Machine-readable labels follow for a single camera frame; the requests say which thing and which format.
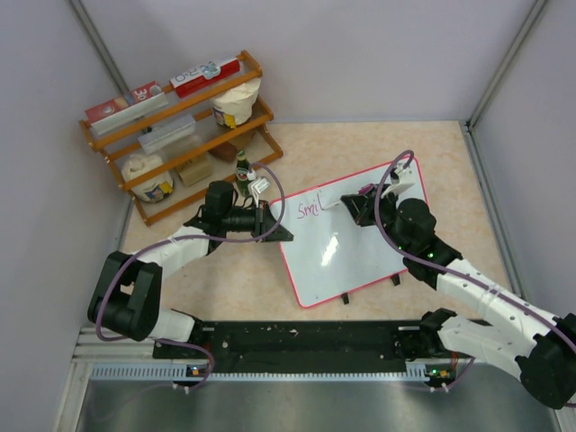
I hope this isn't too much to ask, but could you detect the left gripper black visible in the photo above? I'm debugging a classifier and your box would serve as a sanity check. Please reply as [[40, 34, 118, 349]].
[[223, 201, 293, 244]]

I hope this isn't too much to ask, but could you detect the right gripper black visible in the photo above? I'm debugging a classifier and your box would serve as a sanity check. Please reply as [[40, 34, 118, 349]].
[[344, 184, 413, 255]]

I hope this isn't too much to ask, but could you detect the marker pen with magenta cap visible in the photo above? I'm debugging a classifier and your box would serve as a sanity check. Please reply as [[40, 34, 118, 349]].
[[321, 184, 374, 211]]

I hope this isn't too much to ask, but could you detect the whiteboard with pink frame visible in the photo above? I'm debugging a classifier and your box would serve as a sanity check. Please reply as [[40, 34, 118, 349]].
[[270, 163, 407, 308]]

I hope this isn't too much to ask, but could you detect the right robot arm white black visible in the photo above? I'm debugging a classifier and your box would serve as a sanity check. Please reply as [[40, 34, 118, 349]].
[[340, 186, 575, 410]]

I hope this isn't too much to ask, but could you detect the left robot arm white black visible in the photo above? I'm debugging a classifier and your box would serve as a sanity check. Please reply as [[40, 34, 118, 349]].
[[87, 181, 293, 357]]

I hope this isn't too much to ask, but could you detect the green glass bottle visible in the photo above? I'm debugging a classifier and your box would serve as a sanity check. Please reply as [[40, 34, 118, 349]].
[[235, 150, 250, 197]]

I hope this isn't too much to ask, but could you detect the brown cardboard packet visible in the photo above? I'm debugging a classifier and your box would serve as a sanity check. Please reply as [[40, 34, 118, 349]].
[[175, 155, 213, 187]]

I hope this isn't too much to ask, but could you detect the white paper bag upper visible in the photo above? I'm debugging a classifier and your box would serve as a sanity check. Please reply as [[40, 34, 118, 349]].
[[211, 78, 261, 129]]

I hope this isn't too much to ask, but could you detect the orange wooden shelf rack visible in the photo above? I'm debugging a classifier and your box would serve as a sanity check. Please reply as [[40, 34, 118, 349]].
[[79, 50, 284, 226]]

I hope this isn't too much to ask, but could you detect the clear plastic box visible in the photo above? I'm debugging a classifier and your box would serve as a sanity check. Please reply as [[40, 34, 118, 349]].
[[138, 114, 196, 154]]

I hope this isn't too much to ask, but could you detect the red white long box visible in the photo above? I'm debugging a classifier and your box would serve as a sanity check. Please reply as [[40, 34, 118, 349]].
[[170, 57, 240, 98]]

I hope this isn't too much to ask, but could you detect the red silver foil box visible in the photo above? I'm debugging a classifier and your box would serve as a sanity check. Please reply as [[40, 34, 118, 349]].
[[85, 81, 169, 135]]

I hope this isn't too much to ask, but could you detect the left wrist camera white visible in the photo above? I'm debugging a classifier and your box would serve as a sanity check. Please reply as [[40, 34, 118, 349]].
[[247, 170, 270, 203]]

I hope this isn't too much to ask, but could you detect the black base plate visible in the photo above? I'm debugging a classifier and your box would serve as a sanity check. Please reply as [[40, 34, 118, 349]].
[[152, 319, 451, 374]]

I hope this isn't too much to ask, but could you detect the grey cable duct rail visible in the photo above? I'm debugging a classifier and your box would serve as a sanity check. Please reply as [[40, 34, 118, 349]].
[[90, 363, 430, 383]]

